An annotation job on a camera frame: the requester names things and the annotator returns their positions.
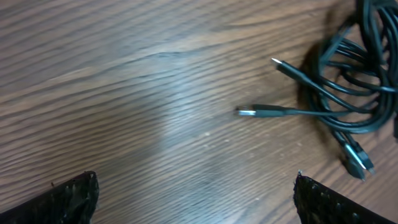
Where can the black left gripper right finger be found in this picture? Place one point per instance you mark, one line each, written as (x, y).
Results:
(318, 204)

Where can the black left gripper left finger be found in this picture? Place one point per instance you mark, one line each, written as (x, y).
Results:
(73, 201)

